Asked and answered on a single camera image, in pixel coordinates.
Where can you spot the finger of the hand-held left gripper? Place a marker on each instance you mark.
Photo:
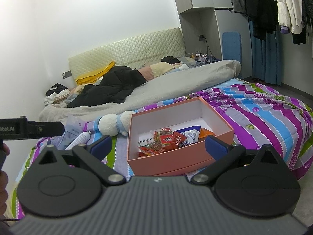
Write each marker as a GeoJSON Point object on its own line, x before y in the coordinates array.
{"type": "Point", "coordinates": [46, 128]}

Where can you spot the white puffer jacket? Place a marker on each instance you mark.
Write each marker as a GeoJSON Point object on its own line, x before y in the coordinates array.
{"type": "Point", "coordinates": [289, 5]}

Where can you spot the cream quilted headboard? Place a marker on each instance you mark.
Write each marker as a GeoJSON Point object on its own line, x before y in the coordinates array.
{"type": "Point", "coordinates": [134, 46]}

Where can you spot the black jacket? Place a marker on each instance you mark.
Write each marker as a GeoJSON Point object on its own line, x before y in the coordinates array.
{"type": "Point", "coordinates": [115, 83]}

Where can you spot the orange snack packet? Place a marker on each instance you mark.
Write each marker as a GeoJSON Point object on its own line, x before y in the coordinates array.
{"type": "Point", "coordinates": [207, 133]}

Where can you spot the brown red candy packet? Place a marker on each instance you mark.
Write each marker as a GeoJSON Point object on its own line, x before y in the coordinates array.
{"type": "Point", "coordinates": [178, 139]}

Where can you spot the pink pillow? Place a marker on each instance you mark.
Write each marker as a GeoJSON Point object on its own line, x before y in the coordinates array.
{"type": "Point", "coordinates": [146, 74]}

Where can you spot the grey wall plate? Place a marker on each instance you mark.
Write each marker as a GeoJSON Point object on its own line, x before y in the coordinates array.
{"type": "Point", "coordinates": [66, 74]}

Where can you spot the green snack packet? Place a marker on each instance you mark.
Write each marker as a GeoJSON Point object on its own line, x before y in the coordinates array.
{"type": "Point", "coordinates": [146, 142]}

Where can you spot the row of small bottles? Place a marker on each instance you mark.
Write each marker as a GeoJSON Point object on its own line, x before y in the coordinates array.
{"type": "Point", "coordinates": [198, 55]}

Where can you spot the pile of clothes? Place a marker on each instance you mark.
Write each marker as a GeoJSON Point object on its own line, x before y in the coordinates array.
{"type": "Point", "coordinates": [58, 95]}

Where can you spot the yellow blanket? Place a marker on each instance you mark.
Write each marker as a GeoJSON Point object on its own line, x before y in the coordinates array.
{"type": "Point", "coordinates": [95, 74]}

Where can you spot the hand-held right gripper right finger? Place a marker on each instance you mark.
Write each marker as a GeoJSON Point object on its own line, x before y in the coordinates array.
{"type": "Point", "coordinates": [215, 146]}

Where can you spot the purple floral blanket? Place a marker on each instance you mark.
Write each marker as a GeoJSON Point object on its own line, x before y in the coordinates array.
{"type": "Point", "coordinates": [256, 117]}

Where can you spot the pink cardboard box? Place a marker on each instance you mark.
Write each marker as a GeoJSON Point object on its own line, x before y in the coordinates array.
{"type": "Point", "coordinates": [181, 161]}

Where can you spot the blue curtain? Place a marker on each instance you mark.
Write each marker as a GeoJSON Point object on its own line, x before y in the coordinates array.
{"type": "Point", "coordinates": [266, 61]}

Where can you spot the black hanging coat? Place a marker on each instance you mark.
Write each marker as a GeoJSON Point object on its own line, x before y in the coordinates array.
{"type": "Point", "coordinates": [261, 7]}

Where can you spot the white plush toy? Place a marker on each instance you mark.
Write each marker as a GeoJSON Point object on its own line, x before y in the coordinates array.
{"type": "Point", "coordinates": [110, 124]}

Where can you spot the black garment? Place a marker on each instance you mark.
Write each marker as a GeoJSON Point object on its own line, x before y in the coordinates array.
{"type": "Point", "coordinates": [171, 60]}

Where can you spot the red wafer packet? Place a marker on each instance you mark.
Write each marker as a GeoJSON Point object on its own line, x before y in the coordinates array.
{"type": "Point", "coordinates": [164, 140]}
{"type": "Point", "coordinates": [163, 131]}
{"type": "Point", "coordinates": [149, 150]}

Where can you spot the blue white snack packet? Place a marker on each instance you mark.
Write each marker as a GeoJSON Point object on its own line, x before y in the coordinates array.
{"type": "Point", "coordinates": [189, 132]}

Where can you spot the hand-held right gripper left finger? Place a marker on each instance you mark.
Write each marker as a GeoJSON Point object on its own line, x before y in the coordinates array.
{"type": "Point", "coordinates": [101, 146]}

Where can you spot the clear plastic bag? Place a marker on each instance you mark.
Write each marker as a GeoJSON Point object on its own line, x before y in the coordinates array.
{"type": "Point", "coordinates": [71, 129]}

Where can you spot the blue padded board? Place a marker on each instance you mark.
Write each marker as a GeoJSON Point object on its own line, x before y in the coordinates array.
{"type": "Point", "coordinates": [231, 46]}

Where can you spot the white spray can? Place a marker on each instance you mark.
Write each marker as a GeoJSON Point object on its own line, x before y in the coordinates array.
{"type": "Point", "coordinates": [79, 139]}

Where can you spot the grey duvet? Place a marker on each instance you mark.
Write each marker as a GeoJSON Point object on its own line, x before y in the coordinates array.
{"type": "Point", "coordinates": [183, 85]}

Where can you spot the person's left hand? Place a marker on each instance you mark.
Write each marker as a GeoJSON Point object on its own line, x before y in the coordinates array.
{"type": "Point", "coordinates": [5, 149]}

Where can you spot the beige pillow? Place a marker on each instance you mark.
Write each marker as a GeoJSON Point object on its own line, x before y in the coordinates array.
{"type": "Point", "coordinates": [160, 68]}

